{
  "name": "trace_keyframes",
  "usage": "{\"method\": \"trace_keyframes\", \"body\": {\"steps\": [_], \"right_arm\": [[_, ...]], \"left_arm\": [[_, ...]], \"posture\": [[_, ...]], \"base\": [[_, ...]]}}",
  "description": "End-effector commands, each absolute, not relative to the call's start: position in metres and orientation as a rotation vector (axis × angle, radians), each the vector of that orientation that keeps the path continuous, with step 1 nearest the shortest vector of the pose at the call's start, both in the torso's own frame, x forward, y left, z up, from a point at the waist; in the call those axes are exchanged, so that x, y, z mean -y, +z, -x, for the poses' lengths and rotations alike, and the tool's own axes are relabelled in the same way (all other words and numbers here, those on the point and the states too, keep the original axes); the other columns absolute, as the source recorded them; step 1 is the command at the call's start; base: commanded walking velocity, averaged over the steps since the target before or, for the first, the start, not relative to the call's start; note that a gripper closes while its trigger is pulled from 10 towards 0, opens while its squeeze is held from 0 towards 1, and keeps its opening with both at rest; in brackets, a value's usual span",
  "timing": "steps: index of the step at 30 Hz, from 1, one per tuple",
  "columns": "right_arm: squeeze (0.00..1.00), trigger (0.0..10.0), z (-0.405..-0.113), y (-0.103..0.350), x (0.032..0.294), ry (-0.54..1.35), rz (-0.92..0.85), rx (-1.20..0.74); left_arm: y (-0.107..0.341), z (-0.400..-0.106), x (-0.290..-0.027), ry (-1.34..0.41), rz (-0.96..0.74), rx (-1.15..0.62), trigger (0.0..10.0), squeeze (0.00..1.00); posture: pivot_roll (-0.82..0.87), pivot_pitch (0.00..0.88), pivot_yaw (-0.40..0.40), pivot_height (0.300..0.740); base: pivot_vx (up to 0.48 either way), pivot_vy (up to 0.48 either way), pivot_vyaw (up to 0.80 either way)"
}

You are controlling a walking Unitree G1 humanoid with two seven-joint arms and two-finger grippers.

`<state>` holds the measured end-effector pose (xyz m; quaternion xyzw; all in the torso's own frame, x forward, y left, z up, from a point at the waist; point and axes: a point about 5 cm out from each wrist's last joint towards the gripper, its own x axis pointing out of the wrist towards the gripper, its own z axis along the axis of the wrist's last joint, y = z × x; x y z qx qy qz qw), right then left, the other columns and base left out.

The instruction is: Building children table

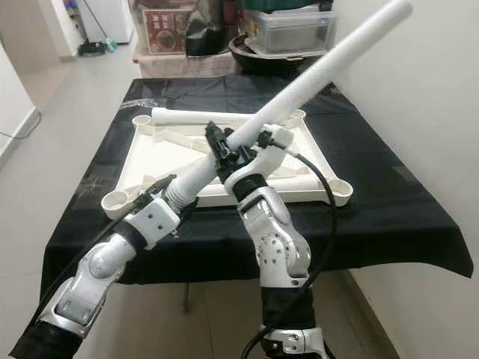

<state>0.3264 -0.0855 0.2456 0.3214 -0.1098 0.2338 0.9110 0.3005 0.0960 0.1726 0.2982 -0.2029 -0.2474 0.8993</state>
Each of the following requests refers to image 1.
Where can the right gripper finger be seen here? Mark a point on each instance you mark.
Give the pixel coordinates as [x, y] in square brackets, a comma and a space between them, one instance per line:
[217, 139]

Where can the white plastic table leg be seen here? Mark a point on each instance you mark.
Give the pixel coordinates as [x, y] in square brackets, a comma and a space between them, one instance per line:
[303, 187]
[314, 75]
[194, 116]

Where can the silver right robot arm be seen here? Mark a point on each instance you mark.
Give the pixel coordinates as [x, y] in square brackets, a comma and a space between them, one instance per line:
[284, 247]

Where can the white plastic children table top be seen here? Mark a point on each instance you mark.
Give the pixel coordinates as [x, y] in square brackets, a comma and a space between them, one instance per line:
[165, 157]

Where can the flat clear tape patch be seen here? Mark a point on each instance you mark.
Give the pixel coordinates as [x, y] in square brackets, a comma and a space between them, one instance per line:
[96, 184]

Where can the thin metal table leg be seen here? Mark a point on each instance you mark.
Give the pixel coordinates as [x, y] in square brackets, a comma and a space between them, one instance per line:
[185, 298]

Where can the black bag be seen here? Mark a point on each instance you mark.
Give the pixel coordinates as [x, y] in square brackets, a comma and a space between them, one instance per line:
[206, 34]

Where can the storage box with orange lid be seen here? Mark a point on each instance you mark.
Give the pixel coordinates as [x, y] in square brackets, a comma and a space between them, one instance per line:
[165, 34]

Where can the clear plastic storage bin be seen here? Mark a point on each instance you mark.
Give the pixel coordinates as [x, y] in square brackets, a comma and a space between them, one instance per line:
[299, 30]

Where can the black tablecloth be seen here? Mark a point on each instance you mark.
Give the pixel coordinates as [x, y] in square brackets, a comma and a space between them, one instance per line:
[382, 217]

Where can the white appliance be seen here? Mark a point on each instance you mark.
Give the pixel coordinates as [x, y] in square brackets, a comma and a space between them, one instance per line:
[108, 19]

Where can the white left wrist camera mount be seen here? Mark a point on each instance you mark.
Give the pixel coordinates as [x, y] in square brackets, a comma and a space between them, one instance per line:
[156, 221]

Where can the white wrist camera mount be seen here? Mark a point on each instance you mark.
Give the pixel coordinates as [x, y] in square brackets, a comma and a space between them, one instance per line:
[262, 161]
[156, 221]

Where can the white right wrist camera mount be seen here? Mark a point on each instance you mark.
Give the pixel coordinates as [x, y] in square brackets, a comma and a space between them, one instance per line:
[262, 161]

